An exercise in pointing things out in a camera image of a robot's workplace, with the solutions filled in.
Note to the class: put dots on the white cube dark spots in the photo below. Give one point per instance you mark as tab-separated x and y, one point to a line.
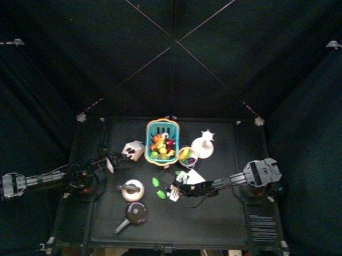
132	150

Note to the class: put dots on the orange toy carrot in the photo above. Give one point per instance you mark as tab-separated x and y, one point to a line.
156	138

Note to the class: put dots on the white round plate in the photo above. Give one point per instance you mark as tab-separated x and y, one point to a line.
202	148

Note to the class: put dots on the yellow toy fruit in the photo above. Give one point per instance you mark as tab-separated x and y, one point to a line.
163	152

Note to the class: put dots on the white text warning sticker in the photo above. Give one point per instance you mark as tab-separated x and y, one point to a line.
262	228

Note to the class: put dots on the teal basket orange rim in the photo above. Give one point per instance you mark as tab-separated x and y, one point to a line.
161	141

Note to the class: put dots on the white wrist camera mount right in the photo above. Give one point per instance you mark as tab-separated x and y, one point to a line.
190	177

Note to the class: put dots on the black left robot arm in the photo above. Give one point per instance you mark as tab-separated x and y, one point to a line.
40	180

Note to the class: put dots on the purple toy grape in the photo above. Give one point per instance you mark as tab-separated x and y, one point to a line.
191	160

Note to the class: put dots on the small white bowl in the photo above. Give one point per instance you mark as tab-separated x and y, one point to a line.
187	156

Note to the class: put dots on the white star-shaped toy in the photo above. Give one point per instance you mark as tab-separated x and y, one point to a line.
207	135

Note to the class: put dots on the silver frame corner bracket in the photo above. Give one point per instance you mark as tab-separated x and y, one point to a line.
332	44
80	117
259	121
15	42

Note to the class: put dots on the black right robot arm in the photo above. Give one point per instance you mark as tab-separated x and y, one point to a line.
248	175

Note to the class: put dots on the yellow toy banana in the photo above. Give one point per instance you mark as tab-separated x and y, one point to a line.
183	154

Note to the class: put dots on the red toy pepper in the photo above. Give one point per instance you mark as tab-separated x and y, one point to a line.
169	144

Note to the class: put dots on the green toy fruit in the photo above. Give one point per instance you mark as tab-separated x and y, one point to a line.
153	154

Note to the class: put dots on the green toy vegetable piece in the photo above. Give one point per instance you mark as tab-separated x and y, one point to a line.
160	194
155	182

